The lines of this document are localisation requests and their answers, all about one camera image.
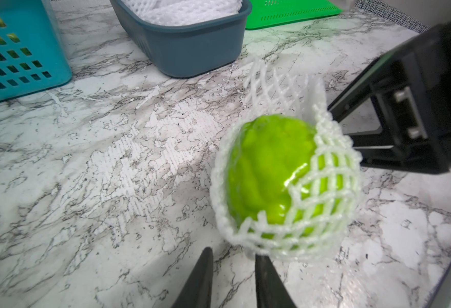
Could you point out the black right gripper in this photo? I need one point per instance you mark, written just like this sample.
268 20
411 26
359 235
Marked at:
412 88

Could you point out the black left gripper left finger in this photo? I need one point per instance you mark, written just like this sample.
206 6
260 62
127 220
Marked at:
197 290

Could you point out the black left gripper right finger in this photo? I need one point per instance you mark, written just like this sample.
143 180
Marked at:
270 290

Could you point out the white foam net sleeve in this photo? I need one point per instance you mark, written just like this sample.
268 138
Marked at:
323 201

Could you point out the green custard apple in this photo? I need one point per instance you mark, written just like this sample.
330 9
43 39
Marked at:
270 153

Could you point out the white foam net pile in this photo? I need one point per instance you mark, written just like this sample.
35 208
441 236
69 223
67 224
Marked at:
182 12

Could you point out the bright green plastic basket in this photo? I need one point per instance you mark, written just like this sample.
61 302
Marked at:
265 14

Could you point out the grey-blue plastic tub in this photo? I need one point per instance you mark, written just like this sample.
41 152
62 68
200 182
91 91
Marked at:
187 51

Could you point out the teal plastic basket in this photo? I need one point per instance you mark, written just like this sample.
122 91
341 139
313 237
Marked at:
32 55

